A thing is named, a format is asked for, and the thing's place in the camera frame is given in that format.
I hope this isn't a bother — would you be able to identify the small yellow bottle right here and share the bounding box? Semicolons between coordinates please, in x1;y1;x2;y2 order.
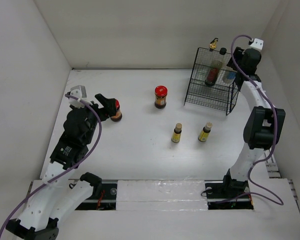
198;122;213;142

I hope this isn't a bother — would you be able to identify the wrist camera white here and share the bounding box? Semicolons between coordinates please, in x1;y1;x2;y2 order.
248;38;264;52
65;85;87;109

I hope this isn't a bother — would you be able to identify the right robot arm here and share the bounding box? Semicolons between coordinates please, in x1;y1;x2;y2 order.
221;47;286;198

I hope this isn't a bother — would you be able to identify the tall red-lid sauce jar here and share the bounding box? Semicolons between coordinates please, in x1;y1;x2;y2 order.
154;85;168;109

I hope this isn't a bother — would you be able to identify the clear glass oil bottle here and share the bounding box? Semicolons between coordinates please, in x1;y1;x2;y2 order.
205;37;219;75

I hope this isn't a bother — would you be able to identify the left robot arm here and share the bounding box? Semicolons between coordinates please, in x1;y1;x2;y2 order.
4;92;120;240

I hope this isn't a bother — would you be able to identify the small yellow bottle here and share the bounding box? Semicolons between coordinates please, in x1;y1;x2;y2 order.
198;122;213;142
171;123;182;143

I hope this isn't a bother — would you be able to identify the purple cable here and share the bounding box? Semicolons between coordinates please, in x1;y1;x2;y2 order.
0;93;102;240
201;34;285;206

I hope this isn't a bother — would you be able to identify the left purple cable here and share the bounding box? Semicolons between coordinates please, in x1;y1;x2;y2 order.
0;93;102;240

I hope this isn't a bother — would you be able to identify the soy sauce bottle black cap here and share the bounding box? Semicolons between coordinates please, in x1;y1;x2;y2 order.
204;47;227;87

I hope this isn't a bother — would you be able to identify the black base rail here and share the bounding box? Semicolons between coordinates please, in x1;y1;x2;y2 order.
76;180;254;212

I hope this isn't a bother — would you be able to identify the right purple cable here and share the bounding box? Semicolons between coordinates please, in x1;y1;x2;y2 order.
201;34;285;206

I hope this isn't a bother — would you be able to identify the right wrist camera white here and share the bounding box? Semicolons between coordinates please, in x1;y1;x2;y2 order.
248;38;264;52

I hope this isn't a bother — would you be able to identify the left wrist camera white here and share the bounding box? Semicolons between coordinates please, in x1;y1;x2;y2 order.
65;85;87;109

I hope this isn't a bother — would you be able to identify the small yellow bottle left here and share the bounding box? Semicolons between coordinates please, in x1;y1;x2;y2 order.
171;123;182;143

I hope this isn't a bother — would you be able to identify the black wire rack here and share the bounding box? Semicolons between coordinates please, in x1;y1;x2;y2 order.
184;47;239;115

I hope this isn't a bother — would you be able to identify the short red-lid sauce jar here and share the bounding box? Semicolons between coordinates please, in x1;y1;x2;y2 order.
110;99;123;122

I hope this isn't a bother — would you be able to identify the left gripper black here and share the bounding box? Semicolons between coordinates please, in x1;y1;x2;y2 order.
71;94;116;144

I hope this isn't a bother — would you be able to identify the white shaker silver lid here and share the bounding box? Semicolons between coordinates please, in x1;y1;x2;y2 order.
221;70;237;86

